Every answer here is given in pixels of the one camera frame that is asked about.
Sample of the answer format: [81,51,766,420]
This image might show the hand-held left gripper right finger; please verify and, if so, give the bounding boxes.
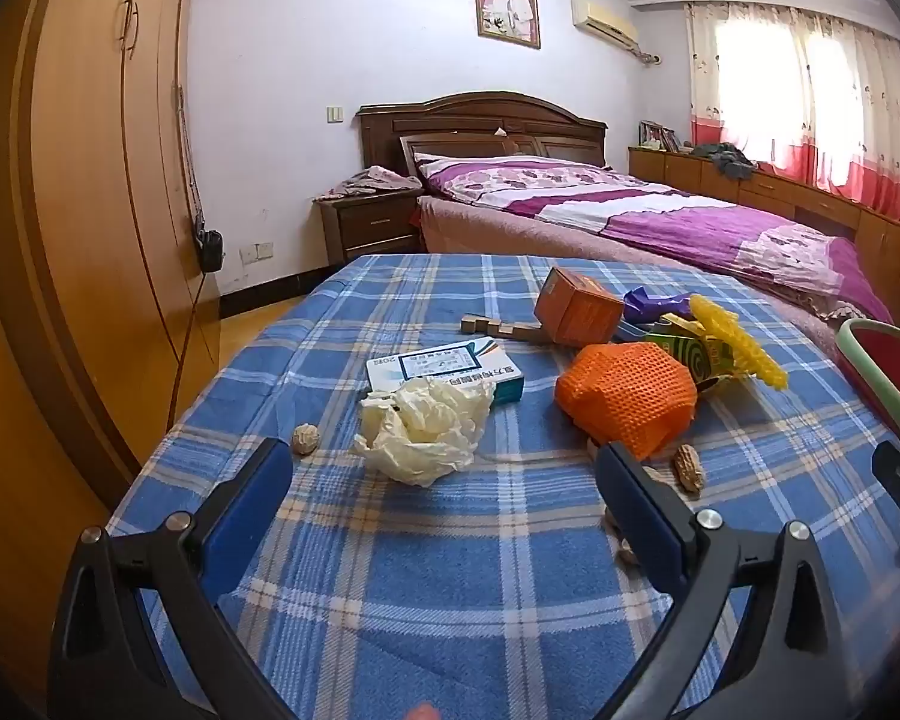
[595,441,850,720]

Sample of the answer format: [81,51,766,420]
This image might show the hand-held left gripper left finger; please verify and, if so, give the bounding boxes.
[47,436,301,720]

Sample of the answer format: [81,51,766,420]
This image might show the green and red basin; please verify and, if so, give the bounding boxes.
[835,319,900,466]

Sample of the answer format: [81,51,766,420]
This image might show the orange foam net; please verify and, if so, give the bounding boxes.
[555,343,698,461]

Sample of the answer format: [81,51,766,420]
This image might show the green and yellow packet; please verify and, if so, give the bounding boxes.
[630,319,728,395]

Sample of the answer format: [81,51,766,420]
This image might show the yellow foam net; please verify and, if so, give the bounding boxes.
[660,295,788,391]

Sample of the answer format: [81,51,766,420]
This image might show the white tissue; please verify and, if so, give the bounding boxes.
[351,377,496,486]

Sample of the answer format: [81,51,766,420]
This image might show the purple wrapper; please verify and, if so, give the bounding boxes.
[621,289,695,325]

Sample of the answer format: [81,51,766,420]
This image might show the orange cardboard box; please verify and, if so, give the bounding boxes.
[534,267,625,348]

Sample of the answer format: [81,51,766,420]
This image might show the wooden block stick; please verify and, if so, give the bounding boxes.
[461,313,545,346]

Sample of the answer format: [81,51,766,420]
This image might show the white and blue medicine box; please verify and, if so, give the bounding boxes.
[366,343,526,406]

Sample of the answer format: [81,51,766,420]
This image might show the blue plaid blanket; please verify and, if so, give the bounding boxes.
[105,253,900,720]

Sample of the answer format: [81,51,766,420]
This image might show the orange wooden window cabinet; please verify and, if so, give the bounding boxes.
[628,146,900,316]

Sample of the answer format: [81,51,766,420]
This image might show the purple floral quilt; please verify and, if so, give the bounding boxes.
[412,150,893,323]

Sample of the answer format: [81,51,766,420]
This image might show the mauve bed sheet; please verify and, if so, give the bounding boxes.
[418,195,871,361]

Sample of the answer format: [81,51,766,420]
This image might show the brown wooden nightstand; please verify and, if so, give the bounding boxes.
[313,187,425,265]

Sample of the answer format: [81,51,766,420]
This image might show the grey clothes pile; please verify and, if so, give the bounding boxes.
[690,141,757,181]

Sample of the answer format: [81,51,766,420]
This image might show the orange wooden wardrobe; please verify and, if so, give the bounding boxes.
[0,0,222,511]

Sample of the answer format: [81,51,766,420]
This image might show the pink floral cloth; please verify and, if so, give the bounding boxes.
[326,165,423,200]

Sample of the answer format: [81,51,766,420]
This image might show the white and red curtain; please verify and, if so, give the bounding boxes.
[682,1,900,230]

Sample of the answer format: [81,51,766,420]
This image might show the brown wooden bed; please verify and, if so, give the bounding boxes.
[356,91,900,331]

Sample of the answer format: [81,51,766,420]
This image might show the white air conditioner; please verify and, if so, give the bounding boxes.
[571,0,641,48]

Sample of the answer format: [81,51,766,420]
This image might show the framed wall photo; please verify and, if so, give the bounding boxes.
[472,0,542,50]

